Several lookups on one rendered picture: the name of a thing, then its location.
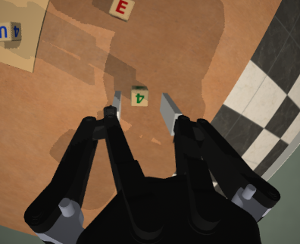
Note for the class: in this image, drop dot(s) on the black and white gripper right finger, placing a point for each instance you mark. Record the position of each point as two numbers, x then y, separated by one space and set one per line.
239 183

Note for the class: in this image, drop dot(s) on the tan flat mat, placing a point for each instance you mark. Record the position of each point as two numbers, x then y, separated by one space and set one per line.
31 14

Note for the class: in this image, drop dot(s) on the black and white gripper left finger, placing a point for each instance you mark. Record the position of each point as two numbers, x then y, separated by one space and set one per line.
55 216

